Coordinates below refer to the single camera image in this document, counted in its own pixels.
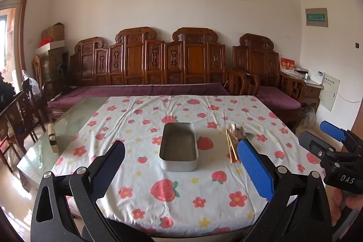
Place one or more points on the flat white box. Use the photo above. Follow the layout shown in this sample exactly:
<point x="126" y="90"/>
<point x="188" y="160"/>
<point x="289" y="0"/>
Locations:
<point x="52" y="47"/>

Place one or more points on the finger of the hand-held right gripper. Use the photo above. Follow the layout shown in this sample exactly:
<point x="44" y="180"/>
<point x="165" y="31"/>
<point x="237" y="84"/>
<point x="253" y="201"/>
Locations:
<point x="310" y="143"/>
<point x="331" y="128"/>

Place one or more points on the white wall panel door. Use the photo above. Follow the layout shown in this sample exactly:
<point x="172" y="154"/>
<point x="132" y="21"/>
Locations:
<point x="330" y="91"/>

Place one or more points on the square purple seat cushion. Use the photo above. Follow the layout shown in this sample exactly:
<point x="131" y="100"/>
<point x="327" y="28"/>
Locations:
<point x="278" y="97"/>

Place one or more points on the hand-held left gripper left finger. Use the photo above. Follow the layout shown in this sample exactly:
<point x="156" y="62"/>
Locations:
<point x="115" y="155"/>

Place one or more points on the small brown cardboard box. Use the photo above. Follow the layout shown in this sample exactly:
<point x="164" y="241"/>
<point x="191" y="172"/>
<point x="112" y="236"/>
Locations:
<point x="54" y="31"/>

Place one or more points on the rectangular metal tin box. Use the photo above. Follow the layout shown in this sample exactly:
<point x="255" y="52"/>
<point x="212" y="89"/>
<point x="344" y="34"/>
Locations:
<point x="178" y="157"/>

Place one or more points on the beige fork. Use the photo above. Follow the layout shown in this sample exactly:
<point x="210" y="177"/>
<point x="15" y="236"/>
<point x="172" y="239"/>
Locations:
<point x="224" y="132"/>

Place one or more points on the clear plastic bag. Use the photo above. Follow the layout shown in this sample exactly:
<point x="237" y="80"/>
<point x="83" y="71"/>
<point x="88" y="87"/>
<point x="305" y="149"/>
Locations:
<point x="32" y="86"/>

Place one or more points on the wooden side table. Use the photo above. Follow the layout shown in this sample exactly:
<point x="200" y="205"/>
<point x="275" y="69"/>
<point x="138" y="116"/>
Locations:
<point x="312" y="92"/>

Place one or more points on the wooden dining chair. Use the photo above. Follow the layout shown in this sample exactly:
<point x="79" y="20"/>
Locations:
<point x="25" y="117"/>

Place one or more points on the grey furry dog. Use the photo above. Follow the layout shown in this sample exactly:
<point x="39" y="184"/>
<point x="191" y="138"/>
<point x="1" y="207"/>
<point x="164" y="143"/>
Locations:
<point x="309" y="115"/>

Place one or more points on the stacked cardboard boxes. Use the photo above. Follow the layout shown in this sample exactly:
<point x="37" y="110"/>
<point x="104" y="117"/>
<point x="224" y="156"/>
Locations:
<point x="55" y="63"/>

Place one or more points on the red decoration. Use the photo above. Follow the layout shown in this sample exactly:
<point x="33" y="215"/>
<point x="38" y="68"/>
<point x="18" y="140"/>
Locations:
<point x="45" y="41"/>

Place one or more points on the wooden door frame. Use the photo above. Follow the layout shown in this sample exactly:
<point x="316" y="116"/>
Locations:
<point x="24" y="18"/>

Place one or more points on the beige spoon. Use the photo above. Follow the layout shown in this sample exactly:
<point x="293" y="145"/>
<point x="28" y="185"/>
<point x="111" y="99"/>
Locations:
<point x="232" y="127"/>
<point x="239" y="134"/>

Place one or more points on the long purple sofa cushion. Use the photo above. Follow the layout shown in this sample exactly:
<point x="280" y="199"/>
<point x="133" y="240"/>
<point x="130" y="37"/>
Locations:
<point x="141" y="90"/>

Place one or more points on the carved wooden armchair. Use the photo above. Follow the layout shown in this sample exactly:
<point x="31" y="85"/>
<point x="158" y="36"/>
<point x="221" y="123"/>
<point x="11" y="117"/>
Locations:
<point x="255" y="60"/>

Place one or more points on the black bag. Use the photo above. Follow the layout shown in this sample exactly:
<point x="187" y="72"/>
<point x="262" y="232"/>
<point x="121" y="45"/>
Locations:
<point x="6" y="93"/>

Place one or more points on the long carved wooden sofa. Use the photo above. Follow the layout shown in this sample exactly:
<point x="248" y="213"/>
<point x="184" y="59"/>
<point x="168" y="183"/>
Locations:
<point x="136" y="60"/>

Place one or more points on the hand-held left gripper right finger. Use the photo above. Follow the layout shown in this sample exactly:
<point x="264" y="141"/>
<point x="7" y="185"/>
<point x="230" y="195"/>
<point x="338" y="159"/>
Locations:
<point x="253" y="168"/>

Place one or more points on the wooden block with black band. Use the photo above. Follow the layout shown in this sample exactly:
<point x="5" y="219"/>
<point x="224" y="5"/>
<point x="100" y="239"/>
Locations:
<point x="52" y="140"/>

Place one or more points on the person's right hand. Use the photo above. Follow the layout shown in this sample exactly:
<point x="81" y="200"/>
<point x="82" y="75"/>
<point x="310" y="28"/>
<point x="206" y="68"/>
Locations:
<point x="337" y="208"/>

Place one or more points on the red gift box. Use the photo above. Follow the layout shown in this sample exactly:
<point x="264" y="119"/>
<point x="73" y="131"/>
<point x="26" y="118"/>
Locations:
<point x="287" y="64"/>

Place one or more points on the white desk device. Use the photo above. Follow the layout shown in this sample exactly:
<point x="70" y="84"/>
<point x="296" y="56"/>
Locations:
<point x="316" y="77"/>

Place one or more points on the wall distribution box green window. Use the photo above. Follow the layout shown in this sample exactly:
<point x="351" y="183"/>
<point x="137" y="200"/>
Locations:
<point x="316" y="16"/>

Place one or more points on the strawberry flower printed tablecloth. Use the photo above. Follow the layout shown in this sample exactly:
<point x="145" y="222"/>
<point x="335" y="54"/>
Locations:
<point x="170" y="106"/>

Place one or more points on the black standing fan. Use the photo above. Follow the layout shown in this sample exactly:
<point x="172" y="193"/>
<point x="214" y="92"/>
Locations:
<point x="60" y="72"/>

